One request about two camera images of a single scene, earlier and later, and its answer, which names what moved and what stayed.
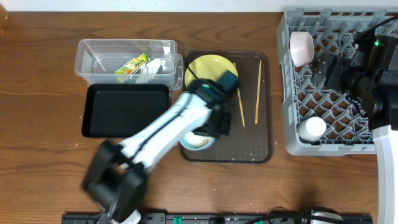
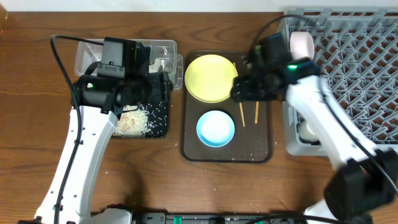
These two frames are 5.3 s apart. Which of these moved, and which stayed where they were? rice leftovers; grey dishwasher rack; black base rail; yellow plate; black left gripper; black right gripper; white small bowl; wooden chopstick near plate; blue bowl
Moved: black right gripper; blue bowl; rice leftovers; black left gripper
Stayed: black base rail; white small bowl; yellow plate; grey dishwasher rack; wooden chopstick near plate
